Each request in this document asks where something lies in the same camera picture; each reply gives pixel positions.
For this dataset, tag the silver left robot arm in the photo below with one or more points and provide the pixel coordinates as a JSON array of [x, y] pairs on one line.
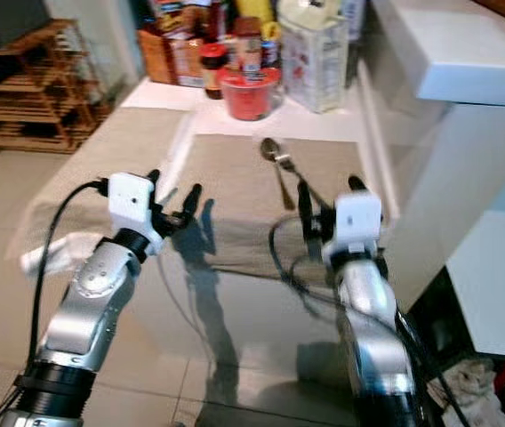
[[88, 320]]

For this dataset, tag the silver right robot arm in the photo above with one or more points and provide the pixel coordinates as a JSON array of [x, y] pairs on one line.
[[368, 311]]

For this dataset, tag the beige woven placemat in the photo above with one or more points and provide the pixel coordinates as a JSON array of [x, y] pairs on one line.
[[235, 191], [101, 151]]

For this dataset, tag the red lidded food container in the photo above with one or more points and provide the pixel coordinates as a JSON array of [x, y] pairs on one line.
[[248, 98]]

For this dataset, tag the brown cardboard box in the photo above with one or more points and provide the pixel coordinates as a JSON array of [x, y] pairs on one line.
[[155, 58]]

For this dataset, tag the red white food package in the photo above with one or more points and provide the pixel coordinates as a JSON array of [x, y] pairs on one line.
[[187, 62]]

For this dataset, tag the dark jar with red lid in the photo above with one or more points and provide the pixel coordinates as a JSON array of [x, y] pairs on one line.
[[212, 71]]

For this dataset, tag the large white printed carton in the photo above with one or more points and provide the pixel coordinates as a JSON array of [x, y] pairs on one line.
[[310, 62]]

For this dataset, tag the wooden slatted shelf rack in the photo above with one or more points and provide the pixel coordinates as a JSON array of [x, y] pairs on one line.
[[39, 89]]

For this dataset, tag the white cabinet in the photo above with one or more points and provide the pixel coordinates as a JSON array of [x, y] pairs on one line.
[[484, 267]]

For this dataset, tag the brown spice bottle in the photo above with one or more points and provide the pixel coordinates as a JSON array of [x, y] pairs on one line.
[[248, 49]]

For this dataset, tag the colourful snack bag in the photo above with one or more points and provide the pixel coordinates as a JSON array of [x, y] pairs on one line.
[[186, 16]]

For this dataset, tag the white raised shelf block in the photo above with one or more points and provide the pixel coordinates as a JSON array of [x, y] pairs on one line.
[[466, 53]]

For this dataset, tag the yellow packet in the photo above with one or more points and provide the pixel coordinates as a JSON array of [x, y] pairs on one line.
[[254, 9]]

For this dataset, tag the crumpled white cloth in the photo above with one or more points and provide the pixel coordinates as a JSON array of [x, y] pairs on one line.
[[475, 391]]

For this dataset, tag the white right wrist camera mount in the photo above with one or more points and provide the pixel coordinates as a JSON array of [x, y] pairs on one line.
[[357, 218]]

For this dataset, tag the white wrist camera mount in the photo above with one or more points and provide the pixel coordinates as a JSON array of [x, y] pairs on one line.
[[132, 205], [357, 218]]

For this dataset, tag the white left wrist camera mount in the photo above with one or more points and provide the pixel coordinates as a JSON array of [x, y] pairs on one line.
[[132, 205]]

